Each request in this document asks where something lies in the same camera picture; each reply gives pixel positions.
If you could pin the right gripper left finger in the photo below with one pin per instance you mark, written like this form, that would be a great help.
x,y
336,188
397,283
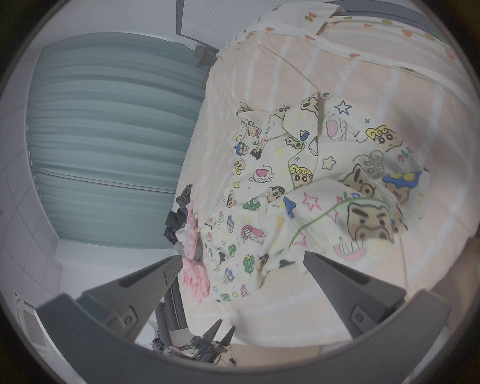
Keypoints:
x,y
127,300

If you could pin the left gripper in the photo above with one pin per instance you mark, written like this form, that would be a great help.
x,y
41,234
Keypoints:
x,y
210,348

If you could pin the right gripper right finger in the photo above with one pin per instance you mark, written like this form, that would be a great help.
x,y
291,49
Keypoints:
x,y
356,300

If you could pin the white printed pyjama top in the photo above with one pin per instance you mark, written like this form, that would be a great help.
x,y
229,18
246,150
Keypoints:
x,y
281,187

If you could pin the pile of clothes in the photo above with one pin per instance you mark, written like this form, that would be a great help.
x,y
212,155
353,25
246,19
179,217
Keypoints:
x,y
193,232

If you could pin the bed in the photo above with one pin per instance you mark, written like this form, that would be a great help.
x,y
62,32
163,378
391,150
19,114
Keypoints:
x,y
375,67

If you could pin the dark grey chest of drawers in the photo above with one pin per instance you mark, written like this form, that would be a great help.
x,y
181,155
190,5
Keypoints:
x,y
174,311

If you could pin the pink printed T-shirt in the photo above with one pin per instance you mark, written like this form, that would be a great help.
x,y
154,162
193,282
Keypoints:
x,y
197,281

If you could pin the blue-green curtain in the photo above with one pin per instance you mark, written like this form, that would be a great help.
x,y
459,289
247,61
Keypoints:
x,y
112,213
112,105

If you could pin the black garment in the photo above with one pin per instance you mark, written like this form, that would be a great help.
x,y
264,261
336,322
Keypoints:
x,y
175,225

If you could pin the white ceiling air conditioner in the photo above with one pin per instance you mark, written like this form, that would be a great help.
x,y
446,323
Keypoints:
x,y
32,326

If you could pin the dark grey garment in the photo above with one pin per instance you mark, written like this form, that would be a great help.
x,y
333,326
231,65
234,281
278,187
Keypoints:
x,y
184,195

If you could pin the grey bedside table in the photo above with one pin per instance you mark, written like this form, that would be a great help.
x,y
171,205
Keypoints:
x,y
204,56

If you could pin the white printed pillow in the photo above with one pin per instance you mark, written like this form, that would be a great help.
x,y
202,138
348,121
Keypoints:
x,y
285,22

